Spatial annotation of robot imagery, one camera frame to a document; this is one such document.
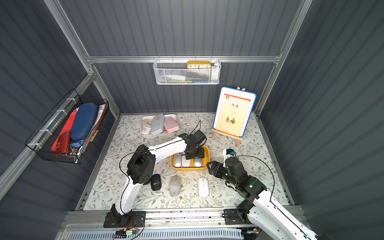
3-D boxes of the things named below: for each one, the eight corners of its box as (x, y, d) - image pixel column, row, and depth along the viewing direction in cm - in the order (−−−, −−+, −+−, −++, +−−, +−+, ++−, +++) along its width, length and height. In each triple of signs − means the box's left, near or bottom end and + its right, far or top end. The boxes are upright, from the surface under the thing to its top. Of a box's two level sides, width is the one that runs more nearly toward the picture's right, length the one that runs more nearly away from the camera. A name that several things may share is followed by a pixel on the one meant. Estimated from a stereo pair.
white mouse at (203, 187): (198, 197, 82) (198, 196, 80) (198, 178, 89) (198, 177, 87) (208, 197, 82) (209, 196, 80) (207, 178, 89) (208, 177, 87)
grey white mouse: (169, 196, 83) (168, 194, 80) (171, 178, 89) (170, 175, 86) (180, 196, 83) (180, 194, 79) (181, 178, 89) (181, 175, 86)
